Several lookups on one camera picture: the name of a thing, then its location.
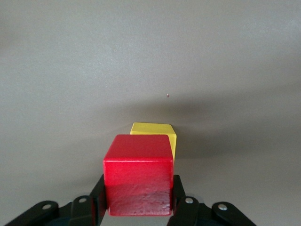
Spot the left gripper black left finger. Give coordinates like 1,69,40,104
4,174,111,226

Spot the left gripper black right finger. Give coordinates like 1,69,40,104
168,174,257,226

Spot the red wooden cube block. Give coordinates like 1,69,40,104
103,134,174,217

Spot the yellow wooden cube block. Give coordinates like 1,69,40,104
130,122,177,161

